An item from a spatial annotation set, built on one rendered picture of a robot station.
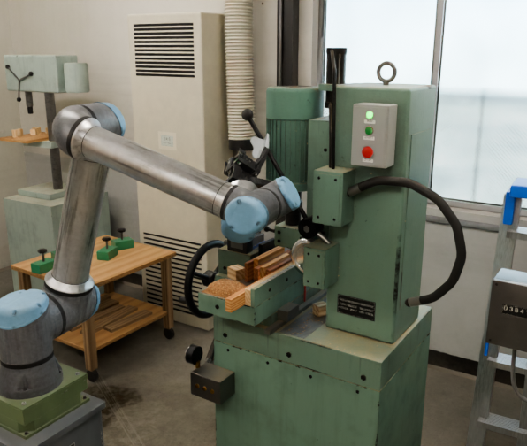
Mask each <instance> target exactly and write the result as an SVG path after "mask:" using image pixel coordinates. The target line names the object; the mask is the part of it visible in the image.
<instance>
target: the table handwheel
mask: <svg viewBox="0 0 527 446"><path fill-rule="evenodd" d="M223 246H224V242H223V241H220V240H212V241H209V242H206V243H205V244H204V245H203V246H201V247H200V248H199V249H198V250H197V252H196V253H195V254H194V255H193V257H192V259H191V261H190V263H189V265H188V268H187V272H186V276H185V282H184V296H185V300H186V304H187V307H188V309H189V310H190V311H191V312H192V313H193V314H194V315H195V316H196V317H198V318H201V319H207V318H210V317H212V316H213V315H214V314H211V313H207V312H205V311H199V309H198V308H197V306H196V305H195V302H194V299H193V294H192V284H193V278H194V276H196V277H199V278H202V284H203V286H206V287H208V286H209V285H210V284H211V283H212V282H214V281H215V275H216V274H218V266H217V268H216V269H215V270H214V271H210V270H207V271H206V272H205V273H204V274H202V273H198V272H196V271H195V269H196V267H197V265H198V263H199V261H200V260H201V258H202V256H203V255H204V254H205V253H206V252H207V251H208V250H210V249H212V248H221V247H223Z"/></svg>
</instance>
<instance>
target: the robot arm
mask: <svg viewBox="0 0 527 446"><path fill-rule="evenodd" d="M125 131H126V123H125V119H124V117H123V115H122V114H121V111H120V110H119V109H118V108H117V107H116V106H115V105H113V104H110V103H101V102H94V103H92V104H78V105H70V106H67V107H65V108H64V109H62V110H61V111H60V112H59V113H58V114H57V115H56V117H55V118H54V120H53V123H52V135H53V138H54V140H55V143H56V144H57V146H58V148H59V149H61V150H62V151H63V152H64V153H65V154H66V155H68V156H70V157H71V160H70V165H69V172H68V177H67V183H66V188H65V199H64V204H63V210H62V215H61V220H60V226H59V232H58V238H57V247H56V253H55V258H54V265H53V269H52V270H50V271H49V272H47V273H46V275H45V278H44V283H43V289H42V290H39V289H29V290H24V289H23V290H19V291H15V292H12V293H10V294H8V295H6V296H4V297H2V298H1V299H0V396H2V397H5V398H8V399H16V400H20V399H29V398H34V397H38V396H42V395H45V394H47V393H49V392H50V391H52V390H54V389H55V388H57V387H58V386H59V385H60V384H61V382H62V381H63V378H64V376H63V370H62V367H61V365H60V364H59V363H58V361H57V359H56V357H55V355H54V350H53V340H54V339H56V338H57V337H59V336H60V335H62V334H64V333H66V332H67V331H69V330H71V329H72V328H74V327H76V326H78V325H79V324H81V323H83V322H85V321H87V320H88V319H89V318H90V317H91V316H93V315H94V314H95V313H96V311H97V310H98V308H99V304H100V292H99V289H98V287H97V286H96V285H95V284H94V279H93V278H92V277H91V275H90V274H89V273H90V267H91V263H92V258H93V254H94V248H95V240H96V235H97V230H98V226H99V220H100V216H101V211H102V206H103V198H104V192H105V188H106V183H107V178H108V173H109V169H110V168H111V169H113V170H115V171H117V172H119V173H123V174H124V175H126V176H129V177H131V178H133V179H135V180H137V181H140V182H142V183H144V184H147V185H149V186H151V187H152V188H156V189H158V190H160V191H162V192H165V193H166V194H168V195H170V196H174V197H176V198H178V199H179V200H182V201H184V202H186V203H188V204H192V205H193V206H195V207H197V208H200V209H202V210H204V211H206V212H209V213H211V214H213V215H215V216H218V217H220V218H221V231H222V234H223V236H224V237H225V238H226V239H228V240H229V241H231V242H237V243H245V242H250V241H251V240H253V238H254V237H255V235H256V233H258V232H260V231H262V230H263V229H264V228H265V227H267V226H268V225H270V224H271V223H272V222H274V221H276V220H277V219H280V218H281V217H283V216H284V215H286V214H288V213H289V212H291V211H294V210H296V209H297V208H299V206H300V197H299V194H298V192H297V190H296V188H295V186H294V184H293V183H292V182H291V181H290V180H289V179H288V178H287V177H284V176H282V177H279V178H276V180H274V181H268V180H264V179H260V178H257V176H258V175H259V173H260V172H261V169H262V166H263V164H264V162H265V160H266V158H267V154H268V151H269V141H270V140H269V134H268V133H267V134H266V136H265V137H264V140H263V139H260V138H258V137H255V136H253V137H251V139H250V142H251V144H252V145H253V147H254V149H253V151H252V157H253V158H256V161H253V160H252V159H251V158H249V157H248V156H247V155H246V151H244V150H242V149H241V148H239V154H238V155H236V156H235V157H234V158H232V157H230V158H229V159H228V162H225V168H226V170H225V168H224V175H226V176H227V177H229V178H228V179H227V180H226V181H223V180H221V179H219V178H217V177H215V176H213V175H210V174H208V173H205V172H203V171H201V170H198V169H196V168H194V167H192V166H190V165H186V164H184V163H182V162H180V161H178V160H176V159H174V158H170V157H168V156H166V155H164V154H162V153H159V152H157V151H155V150H152V149H150V148H147V147H145V146H143V145H140V144H139V143H137V142H133V141H131V140H128V139H126V138H125V137H123V136H124V134H125Z"/></svg>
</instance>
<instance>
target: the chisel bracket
mask: <svg viewBox="0 0 527 446"><path fill-rule="evenodd" d="M300 236H301V235H300V233H299V230H298V226H289V225H286V224H285V221H283V222H281V223H279V224H277V225H275V239H274V244H275V245H276V246H279V247H284V248H289V249H290V250H292V248H293V246H294V244H295V243H296V242H297V241H298V239H300Z"/></svg>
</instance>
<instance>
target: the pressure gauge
mask: <svg viewBox="0 0 527 446"><path fill-rule="evenodd" d="M184 358H185V361H186V362H187V363H190V364H193V365H195V368H199V367H200V361H201V359H202V347H201V346H198V345H195V344H190V345H189V346H188V347H187V349H186V351H185V356H184Z"/></svg>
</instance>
